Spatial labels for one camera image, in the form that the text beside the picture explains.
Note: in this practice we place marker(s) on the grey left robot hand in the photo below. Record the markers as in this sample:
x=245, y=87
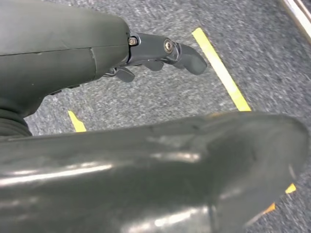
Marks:
x=60, y=48

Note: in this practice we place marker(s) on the steel workbench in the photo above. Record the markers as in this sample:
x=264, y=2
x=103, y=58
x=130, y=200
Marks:
x=301, y=16

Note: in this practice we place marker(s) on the yellow floor tape square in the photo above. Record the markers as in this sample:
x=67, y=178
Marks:
x=218, y=64

